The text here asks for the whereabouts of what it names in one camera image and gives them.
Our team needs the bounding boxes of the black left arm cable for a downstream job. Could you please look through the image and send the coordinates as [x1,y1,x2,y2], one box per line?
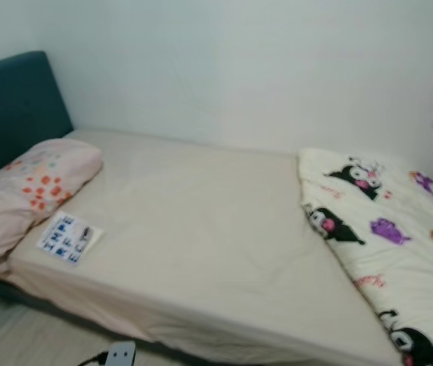
[75,351,109,366]

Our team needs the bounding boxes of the bed with beige sheet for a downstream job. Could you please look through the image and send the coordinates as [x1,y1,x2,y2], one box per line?
[0,126,433,366]

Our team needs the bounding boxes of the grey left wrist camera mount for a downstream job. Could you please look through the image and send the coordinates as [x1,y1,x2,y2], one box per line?
[104,341,137,366]

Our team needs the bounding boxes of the teal upholstered headboard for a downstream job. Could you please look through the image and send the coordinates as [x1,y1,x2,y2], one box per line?
[0,50,75,188]

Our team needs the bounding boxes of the white printed booklet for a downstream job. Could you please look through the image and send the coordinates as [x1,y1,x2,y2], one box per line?
[36,212,104,268]

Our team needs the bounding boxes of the pink dotted pillow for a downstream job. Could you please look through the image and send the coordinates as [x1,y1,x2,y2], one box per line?
[0,137,104,277]

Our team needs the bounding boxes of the white cartoon print duvet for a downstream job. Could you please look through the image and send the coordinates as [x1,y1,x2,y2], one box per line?
[297,147,433,366]

